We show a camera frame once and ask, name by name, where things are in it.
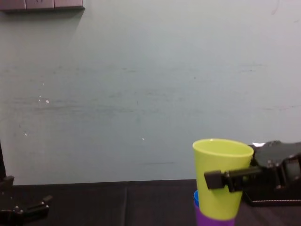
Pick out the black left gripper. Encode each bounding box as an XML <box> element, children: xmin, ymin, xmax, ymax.
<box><xmin>0</xmin><ymin>175</ymin><xmax>53</xmax><ymax>226</ymax></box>

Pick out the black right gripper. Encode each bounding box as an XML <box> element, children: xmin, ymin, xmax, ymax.
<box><xmin>204</xmin><ymin>140</ymin><xmax>301</xmax><ymax>194</ymax></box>

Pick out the green plastic cup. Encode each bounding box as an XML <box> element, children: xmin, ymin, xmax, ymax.
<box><xmin>192</xmin><ymin>138</ymin><xmax>254</xmax><ymax>221</ymax></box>

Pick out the blue plastic cup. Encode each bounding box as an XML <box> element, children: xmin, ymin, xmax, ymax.
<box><xmin>193</xmin><ymin>190</ymin><xmax>201</xmax><ymax>209</ymax></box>

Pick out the purple plastic cup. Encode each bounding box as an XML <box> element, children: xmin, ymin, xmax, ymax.
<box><xmin>193</xmin><ymin>200</ymin><xmax>237</xmax><ymax>226</ymax></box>

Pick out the black tray with white stitching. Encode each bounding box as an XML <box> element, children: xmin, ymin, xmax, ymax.
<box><xmin>242</xmin><ymin>181</ymin><xmax>301</xmax><ymax>208</ymax></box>

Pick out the black table cloth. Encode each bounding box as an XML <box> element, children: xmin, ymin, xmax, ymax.
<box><xmin>0</xmin><ymin>179</ymin><xmax>301</xmax><ymax>226</ymax></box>

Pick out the grey wall switch panel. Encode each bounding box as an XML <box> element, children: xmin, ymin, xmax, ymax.
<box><xmin>0</xmin><ymin>0</ymin><xmax>86</xmax><ymax>14</ymax></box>

